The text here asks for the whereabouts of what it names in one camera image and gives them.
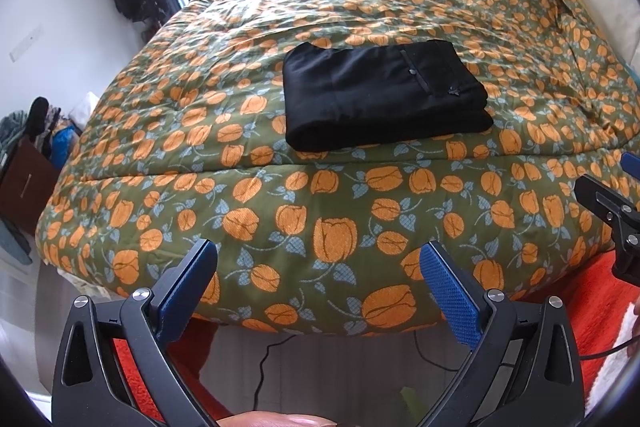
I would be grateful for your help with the brown wooden nightstand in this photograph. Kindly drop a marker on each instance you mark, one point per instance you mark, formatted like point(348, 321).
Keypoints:
point(27, 182)

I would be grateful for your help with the green orange floral bedspread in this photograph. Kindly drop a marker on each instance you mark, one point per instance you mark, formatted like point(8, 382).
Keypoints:
point(188, 143)

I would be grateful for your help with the person left hand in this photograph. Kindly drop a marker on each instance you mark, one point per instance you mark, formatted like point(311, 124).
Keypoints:
point(273, 419)

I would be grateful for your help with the clothes pile beside bed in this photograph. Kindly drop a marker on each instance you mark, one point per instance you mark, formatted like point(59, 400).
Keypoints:
point(48, 128)

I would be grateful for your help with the red fleece garment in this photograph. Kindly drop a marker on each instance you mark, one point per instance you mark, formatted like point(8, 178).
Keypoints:
point(596, 303)

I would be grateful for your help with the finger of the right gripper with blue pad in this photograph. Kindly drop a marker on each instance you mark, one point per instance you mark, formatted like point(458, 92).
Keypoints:
point(604, 202)
point(630, 163)

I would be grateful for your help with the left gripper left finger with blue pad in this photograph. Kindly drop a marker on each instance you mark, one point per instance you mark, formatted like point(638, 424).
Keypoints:
point(89, 388)

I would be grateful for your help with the white wall switch plate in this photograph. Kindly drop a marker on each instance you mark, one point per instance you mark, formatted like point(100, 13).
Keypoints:
point(25, 44)

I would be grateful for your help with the black pants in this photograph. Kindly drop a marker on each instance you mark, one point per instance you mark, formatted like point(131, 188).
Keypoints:
point(347, 97)

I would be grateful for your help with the white fluffy sleeve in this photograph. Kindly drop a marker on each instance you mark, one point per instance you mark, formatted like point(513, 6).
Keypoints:
point(614, 364)

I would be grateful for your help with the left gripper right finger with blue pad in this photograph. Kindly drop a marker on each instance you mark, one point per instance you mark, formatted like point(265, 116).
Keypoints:
point(545, 385)

